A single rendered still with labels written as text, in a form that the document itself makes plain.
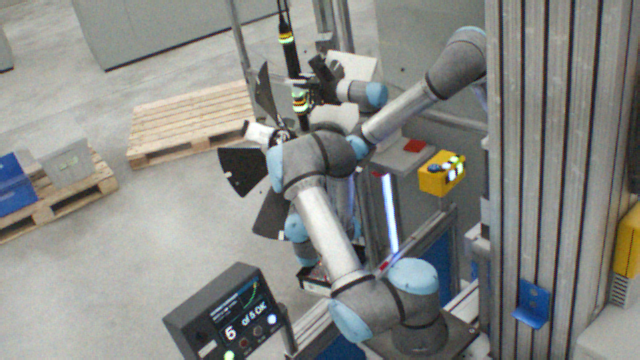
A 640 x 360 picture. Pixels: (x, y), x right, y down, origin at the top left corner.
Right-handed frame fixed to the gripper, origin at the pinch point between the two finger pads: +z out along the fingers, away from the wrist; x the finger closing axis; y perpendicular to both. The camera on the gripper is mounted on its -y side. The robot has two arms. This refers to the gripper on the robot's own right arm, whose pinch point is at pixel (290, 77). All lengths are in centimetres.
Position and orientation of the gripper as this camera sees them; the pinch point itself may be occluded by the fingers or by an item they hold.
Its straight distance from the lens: 198.6
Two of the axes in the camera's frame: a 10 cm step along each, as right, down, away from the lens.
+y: 1.5, 8.3, 5.4
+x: 5.4, -5.3, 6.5
